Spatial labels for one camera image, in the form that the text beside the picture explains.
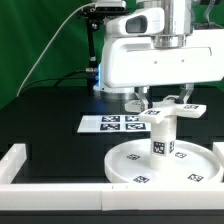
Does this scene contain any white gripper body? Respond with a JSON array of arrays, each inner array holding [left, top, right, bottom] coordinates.
[[100, 29, 224, 88]]

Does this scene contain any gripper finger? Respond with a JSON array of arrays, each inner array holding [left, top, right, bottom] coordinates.
[[134, 87, 149, 111], [179, 83, 194, 104]]

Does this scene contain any white cross-shaped table base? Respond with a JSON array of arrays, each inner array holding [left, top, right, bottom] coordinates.
[[125, 95, 207, 124]]

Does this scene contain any white round table top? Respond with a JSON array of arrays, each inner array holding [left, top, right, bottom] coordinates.
[[104, 139, 224, 184]]

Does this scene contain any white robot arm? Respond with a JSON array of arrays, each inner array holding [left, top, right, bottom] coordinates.
[[94, 0, 224, 108]]

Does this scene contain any white marker sheet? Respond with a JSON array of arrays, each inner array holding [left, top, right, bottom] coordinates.
[[77, 115, 151, 133]]

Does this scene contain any white left fence bar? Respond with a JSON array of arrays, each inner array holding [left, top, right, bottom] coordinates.
[[0, 144, 27, 184]]

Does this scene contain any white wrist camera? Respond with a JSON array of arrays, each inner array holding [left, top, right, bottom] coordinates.
[[106, 8, 165, 37]]

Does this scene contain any black cable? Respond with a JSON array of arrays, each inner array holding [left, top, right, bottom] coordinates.
[[22, 69, 98, 89]]

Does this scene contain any black camera stand pole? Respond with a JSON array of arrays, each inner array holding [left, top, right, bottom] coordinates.
[[79, 4, 104, 96]]

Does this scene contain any white cable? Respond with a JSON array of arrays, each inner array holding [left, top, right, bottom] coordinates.
[[15, 3, 95, 98]]

